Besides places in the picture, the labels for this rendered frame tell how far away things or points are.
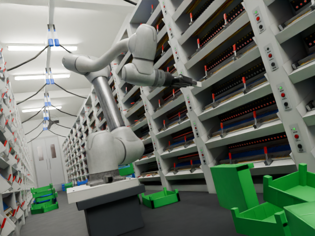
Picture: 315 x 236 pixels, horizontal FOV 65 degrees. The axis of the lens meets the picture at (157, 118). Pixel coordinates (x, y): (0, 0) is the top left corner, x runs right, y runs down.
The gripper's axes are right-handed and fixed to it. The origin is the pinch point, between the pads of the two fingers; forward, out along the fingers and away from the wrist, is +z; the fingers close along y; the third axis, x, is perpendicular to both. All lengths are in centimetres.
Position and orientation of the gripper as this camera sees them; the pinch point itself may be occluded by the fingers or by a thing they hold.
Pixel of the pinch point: (195, 84)
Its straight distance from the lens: 137.9
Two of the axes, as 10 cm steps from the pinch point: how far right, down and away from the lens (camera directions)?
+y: 4.2, -2.5, -8.7
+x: -0.4, -9.7, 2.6
